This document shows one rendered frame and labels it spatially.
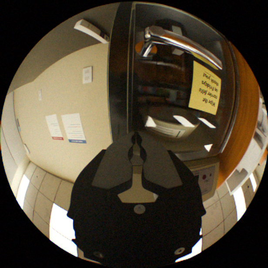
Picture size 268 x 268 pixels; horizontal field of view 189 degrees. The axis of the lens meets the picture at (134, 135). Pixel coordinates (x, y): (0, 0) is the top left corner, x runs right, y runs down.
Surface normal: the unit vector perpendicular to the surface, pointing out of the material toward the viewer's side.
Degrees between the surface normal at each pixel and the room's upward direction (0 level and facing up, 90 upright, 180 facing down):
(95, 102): 90
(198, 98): 90
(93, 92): 90
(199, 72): 90
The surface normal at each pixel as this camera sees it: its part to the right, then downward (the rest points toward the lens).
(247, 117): -1.00, -0.02
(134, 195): 0.02, -0.22
